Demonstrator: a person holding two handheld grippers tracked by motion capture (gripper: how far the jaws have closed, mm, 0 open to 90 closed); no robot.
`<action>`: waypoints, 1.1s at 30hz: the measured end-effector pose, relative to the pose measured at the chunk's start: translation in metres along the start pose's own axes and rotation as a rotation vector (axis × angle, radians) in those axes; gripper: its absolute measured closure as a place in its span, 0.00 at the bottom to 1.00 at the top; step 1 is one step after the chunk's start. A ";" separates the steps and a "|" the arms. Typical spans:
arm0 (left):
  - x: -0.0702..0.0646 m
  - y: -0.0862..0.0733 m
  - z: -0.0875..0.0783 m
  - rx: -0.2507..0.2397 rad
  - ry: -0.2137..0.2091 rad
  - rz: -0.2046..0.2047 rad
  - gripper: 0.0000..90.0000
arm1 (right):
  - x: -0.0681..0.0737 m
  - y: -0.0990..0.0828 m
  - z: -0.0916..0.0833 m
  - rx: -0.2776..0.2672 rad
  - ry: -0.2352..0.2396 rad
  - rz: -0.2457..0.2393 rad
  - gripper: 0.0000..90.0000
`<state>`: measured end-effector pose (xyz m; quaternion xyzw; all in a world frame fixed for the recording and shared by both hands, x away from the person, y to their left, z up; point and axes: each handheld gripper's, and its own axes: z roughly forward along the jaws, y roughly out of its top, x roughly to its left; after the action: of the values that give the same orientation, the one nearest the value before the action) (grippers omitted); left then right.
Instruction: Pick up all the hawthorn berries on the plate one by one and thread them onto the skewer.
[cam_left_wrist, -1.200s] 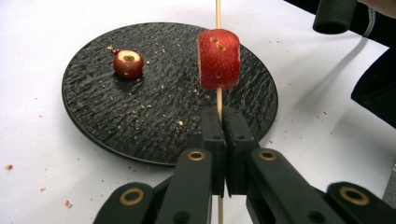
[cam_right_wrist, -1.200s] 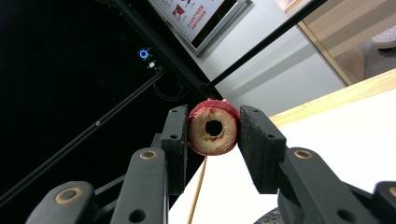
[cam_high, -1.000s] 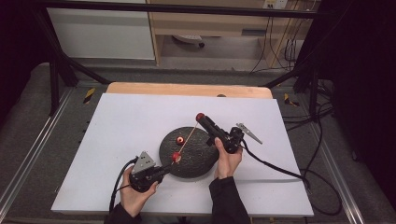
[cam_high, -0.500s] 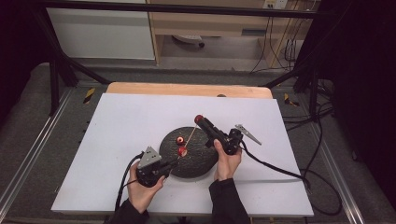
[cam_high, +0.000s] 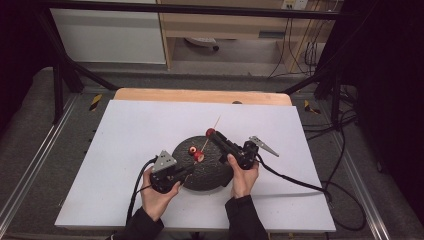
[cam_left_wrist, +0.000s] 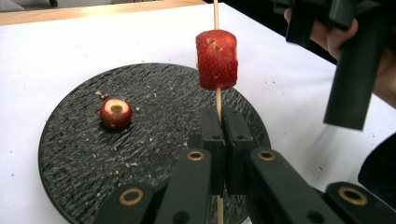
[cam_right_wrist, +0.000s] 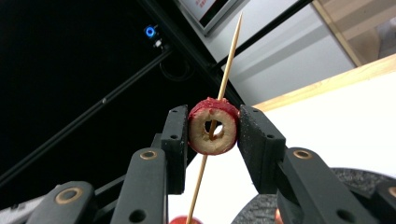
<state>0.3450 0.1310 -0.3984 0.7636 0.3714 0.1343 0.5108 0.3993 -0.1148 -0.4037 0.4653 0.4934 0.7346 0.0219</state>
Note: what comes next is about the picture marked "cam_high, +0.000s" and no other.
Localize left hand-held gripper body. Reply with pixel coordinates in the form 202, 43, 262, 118
149, 150, 184, 195

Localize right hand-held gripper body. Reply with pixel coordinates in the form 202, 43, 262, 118
228, 135, 280, 171

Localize black round plate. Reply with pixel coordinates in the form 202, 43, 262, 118
171, 135, 235, 192

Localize thin bamboo skewer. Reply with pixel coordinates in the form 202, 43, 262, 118
180, 115, 222, 187

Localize person's left hand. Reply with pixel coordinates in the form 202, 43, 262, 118
139, 166, 183, 223

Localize person's right hand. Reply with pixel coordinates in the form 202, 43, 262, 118
226, 153, 261, 200

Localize wooden table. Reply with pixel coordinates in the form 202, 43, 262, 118
113, 87, 293, 107

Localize white table board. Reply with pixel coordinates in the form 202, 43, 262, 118
54, 99, 337, 233

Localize yellow black tape strip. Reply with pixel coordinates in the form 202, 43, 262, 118
88, 93, 103, 112
303, 99, 322, 116

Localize office chair base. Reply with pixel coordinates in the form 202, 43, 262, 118
184, 36, 221, 52

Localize light wooden desk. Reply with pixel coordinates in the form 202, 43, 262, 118
156, 0, 342, 73

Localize white cabinet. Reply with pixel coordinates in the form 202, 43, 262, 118
49, 0, 167, 65

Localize black curtain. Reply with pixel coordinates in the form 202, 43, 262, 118
0, 0, 54, 134
336, 0, 424, 218

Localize left hand-held gripper cable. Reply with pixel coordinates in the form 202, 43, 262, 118
125, 157, 158, 225

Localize hand-held gripper cable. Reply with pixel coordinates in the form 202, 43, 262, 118
255, 126, 368, 233
125, 157, 158, 225

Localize right hand-held gripper cable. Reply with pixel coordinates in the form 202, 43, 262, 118
255, 126, 368, 233

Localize black floor cables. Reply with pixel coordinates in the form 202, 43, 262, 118
301, 84, 360, 142

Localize aluminium rail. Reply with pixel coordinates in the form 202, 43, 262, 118
0, 94, 80, 228
328, 131, 392, 240

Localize bundle of black cables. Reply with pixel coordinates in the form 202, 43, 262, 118
267, 16, 335, 80

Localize black metal frame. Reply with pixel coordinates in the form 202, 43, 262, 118
33, 0, 355, 130

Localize white wall socket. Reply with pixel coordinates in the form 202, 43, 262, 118
281, 0, 310, 11

